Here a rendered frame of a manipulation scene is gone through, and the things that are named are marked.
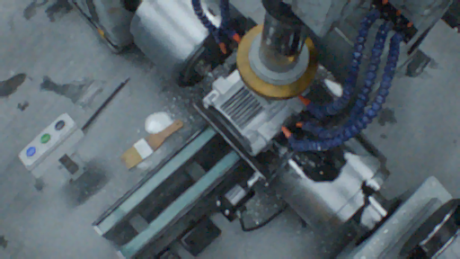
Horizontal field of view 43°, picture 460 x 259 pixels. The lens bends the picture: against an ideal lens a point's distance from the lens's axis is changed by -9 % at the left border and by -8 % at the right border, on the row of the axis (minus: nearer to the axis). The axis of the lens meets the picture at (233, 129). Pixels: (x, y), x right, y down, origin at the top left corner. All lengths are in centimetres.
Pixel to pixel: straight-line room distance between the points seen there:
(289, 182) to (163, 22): 48
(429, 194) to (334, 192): 23
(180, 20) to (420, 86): 80
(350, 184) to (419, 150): 50
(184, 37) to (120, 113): 41
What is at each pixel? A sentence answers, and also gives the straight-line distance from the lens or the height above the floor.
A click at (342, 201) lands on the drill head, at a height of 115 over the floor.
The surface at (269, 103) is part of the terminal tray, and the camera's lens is 144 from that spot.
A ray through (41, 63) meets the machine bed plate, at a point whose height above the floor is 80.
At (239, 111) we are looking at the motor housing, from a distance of 148.
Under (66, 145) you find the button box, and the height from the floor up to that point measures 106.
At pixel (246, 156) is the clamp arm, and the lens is 152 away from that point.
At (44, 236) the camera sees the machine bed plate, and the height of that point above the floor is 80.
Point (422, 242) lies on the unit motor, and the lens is 124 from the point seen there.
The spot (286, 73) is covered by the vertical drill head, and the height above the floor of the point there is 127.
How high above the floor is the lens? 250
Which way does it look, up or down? 74 degrees down
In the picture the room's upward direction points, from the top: 7 degrees clockwise
